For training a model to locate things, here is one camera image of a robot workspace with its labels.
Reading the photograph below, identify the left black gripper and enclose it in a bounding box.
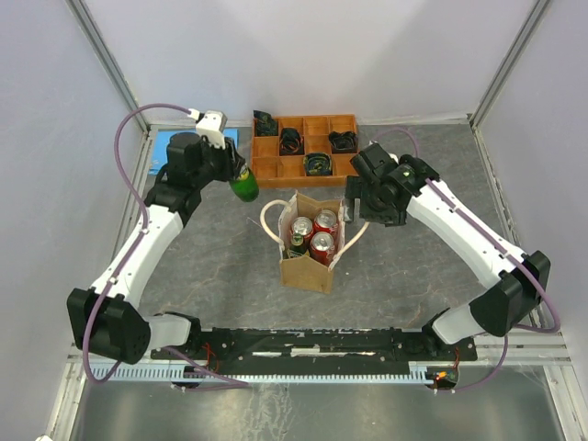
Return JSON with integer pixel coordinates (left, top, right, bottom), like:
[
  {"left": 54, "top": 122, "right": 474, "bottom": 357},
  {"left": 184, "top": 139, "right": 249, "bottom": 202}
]
[{"left": 192, "top": 133, "right": 246, "bottom": 188}]

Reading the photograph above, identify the red cola can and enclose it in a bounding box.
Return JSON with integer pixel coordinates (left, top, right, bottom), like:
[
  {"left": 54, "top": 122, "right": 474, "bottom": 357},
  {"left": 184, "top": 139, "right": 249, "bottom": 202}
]
[
  {"left": 313, "top": 209, "right": 339, "bottom": 239},
  {"left": 290, "top": 216, "right": 314, "bottom": 238},
  {"left": 309, "top": 232, "right": 336, "bottom": 266}
]

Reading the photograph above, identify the green glass bottle red label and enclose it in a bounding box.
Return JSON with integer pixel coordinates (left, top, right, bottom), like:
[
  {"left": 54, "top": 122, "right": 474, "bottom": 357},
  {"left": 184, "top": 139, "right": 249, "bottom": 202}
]
[{"left": 229, "top": 164, "right": 259, "bottom": 202}]

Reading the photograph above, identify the canvas tote bag cat print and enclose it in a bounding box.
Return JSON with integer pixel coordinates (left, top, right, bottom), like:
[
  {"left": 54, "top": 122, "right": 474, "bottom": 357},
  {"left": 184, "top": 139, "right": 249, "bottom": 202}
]
[{"left": 260, "top": 192, "right": 369, "bottom": 294}]

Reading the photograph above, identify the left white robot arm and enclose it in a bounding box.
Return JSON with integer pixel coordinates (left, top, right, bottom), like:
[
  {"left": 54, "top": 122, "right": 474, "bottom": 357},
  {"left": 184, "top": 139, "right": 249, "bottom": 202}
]
[{"left": 66, "top": 132, "right": 246, "bottom": 365}]

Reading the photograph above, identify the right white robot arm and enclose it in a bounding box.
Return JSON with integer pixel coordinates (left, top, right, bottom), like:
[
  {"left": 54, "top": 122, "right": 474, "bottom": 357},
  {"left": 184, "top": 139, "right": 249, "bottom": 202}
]
[{"left": 344, "top": 142, "right": 550, "bottom": 359}]

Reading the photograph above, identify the blue patterned cloth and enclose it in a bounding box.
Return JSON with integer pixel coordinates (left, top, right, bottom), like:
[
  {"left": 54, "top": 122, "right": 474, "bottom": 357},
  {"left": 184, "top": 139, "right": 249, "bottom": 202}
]
[{"left": 148, "top": 128, "right": 241, "bottom": 176}]

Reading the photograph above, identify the dark rolled fabric item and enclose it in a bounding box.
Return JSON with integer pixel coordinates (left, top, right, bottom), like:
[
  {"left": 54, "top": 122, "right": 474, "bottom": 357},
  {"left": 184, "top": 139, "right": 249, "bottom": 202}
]
[
  {"left": 253, "top": 110, "right": 278, "bottom": 137},
  {"left": 303, "top": 153, "right": 333, "bottom": 176},
  {"left": 328, "top": 130, "right": 358, "bottom": 153},
  {"left": 278, "top": 128, "right": 304, "bottom": 156}
]

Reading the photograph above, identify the orange wooden compartment tray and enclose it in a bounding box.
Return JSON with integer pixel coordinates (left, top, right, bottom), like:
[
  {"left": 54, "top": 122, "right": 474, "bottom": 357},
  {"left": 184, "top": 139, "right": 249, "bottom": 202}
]
[{"left": 249, "top": 114, "right": 358, "bottom": 188}]

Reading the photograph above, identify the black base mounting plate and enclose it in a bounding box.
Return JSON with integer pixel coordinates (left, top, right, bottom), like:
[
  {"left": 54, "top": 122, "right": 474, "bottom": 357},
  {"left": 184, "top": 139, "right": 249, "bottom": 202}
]
[{"left": 176, "top": 327, "right": 478, "bottom": 377}]

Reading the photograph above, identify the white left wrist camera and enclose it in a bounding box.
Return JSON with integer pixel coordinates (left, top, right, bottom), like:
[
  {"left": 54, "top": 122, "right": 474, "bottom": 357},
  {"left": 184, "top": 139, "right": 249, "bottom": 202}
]
[{"left": 188, "top": 108, "right": 227, "bottom": 150}]

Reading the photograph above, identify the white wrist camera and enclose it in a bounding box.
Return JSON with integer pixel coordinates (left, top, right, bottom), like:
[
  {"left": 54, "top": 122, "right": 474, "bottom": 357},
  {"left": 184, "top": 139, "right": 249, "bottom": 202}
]
[
  {"left": 388, "top": 153, "right": 399, "bottom": 165},
  {"left": 188, "top": 108, "right": 227, "bottom": 150}
]

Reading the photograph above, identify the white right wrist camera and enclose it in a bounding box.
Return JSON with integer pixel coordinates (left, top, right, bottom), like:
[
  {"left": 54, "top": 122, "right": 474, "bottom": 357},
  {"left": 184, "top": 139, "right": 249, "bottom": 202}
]
[{"left": 388, "top": 153, "right": 399, "bottom": 165}]

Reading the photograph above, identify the blue toothed cable duct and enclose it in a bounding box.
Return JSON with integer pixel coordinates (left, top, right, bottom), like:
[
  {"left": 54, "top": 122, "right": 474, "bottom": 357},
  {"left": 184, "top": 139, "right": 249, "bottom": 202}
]
[{"left": 110, "top": 362, "right": 433, "bottom": 385}]

